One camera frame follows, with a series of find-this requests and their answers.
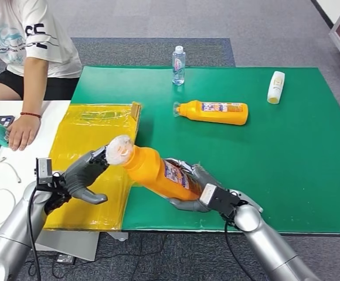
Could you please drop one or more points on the person's left hand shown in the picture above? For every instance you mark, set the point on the person's left hand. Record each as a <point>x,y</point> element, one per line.
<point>25,132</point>

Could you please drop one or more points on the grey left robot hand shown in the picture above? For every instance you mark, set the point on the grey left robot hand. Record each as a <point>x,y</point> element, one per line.
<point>79,174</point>

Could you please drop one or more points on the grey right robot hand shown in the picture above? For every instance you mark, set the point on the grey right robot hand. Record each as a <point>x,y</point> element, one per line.
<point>206,176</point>

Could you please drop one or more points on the large orange detergent bottle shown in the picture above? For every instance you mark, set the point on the large orange detergent bottle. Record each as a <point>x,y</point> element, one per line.
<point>152,172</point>

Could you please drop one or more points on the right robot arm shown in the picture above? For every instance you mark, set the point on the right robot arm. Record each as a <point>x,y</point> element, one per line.
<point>273,248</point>

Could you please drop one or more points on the person's left forearm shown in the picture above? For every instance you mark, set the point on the person's left forearm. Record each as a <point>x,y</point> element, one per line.
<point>33,89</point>

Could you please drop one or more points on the orange bottle with clear cap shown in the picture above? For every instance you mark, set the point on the orange bottle with clear cap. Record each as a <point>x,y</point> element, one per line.
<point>214,113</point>

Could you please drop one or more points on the clear plastic water bottle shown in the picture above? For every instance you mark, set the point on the clear plastic water bottle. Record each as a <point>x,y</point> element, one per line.
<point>178,66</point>

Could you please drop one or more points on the small white bottle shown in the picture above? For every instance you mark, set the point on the small white bottle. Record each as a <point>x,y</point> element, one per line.
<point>276,87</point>

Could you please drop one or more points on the white desk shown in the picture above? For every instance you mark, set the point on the white desk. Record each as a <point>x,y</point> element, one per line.
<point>44,128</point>

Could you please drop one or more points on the yellow plastic sheet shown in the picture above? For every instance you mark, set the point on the yellow plastic sheet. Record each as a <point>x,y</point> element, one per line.
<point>94,132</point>

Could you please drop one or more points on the green table mat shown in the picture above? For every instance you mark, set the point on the green table mat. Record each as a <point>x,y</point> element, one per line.
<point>260,163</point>

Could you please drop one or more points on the grey table foot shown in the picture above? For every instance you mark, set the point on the grey table foot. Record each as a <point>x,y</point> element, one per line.
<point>119,235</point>

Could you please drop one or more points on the person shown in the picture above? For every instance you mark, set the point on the person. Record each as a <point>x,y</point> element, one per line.
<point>17,35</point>

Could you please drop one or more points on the power strip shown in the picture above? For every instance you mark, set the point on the power strip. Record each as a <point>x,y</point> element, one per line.
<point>65,259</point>

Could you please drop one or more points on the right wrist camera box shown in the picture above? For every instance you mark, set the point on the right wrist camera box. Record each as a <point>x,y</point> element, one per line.
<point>220,197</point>

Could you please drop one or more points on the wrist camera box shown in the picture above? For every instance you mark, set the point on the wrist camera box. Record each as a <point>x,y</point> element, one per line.
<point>220,197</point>
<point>44,170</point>

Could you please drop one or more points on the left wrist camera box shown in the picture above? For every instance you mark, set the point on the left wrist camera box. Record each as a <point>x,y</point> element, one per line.
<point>44,170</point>

